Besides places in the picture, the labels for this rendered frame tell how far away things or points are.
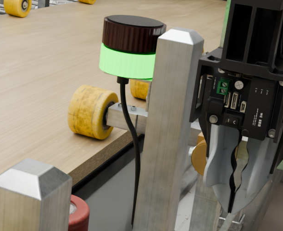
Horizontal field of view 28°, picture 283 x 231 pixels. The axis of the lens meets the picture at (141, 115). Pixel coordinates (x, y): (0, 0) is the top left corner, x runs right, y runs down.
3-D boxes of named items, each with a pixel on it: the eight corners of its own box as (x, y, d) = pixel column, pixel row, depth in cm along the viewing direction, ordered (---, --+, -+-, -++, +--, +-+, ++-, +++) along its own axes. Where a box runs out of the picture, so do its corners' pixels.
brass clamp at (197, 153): (248, 151, 90) (253, 121, 88) (227, 183, 78) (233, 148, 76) (210, 142, 92) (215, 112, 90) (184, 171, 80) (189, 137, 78)
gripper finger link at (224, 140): (182, 223, 50) (198, 124, 47) (201, 197, 55) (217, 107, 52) (216, 234, 49) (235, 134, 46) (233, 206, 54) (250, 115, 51)
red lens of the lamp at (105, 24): (172, 45, 57) (175, 23, 56) (150, 55, 52) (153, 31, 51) (117, 34, 59) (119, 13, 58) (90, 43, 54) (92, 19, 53)
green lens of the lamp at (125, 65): (169, 69, 58) (171, 48, 57) (147, 82, 52) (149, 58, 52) (114, 58, 60) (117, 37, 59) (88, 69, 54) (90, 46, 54)
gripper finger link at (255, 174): (216, 234, 49) (235, 134, 46) (233, 206, 54) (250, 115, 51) (252, 245, 48) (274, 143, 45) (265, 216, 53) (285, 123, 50)
